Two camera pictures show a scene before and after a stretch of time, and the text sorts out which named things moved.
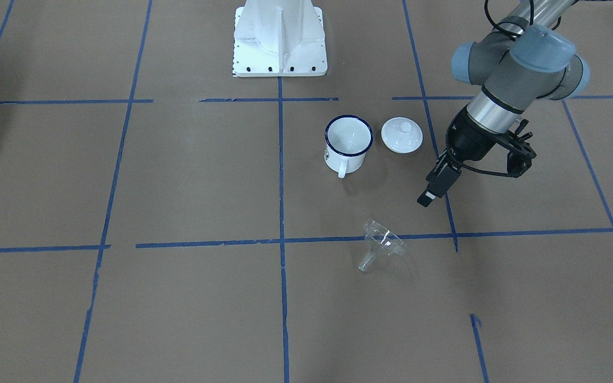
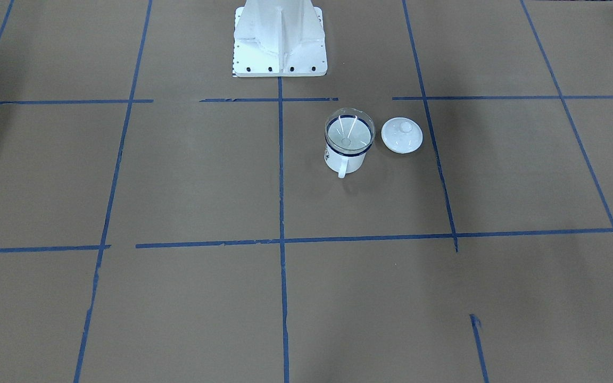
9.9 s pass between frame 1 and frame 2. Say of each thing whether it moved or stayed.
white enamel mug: stayed
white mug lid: stayed
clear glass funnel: moved
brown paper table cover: stayed
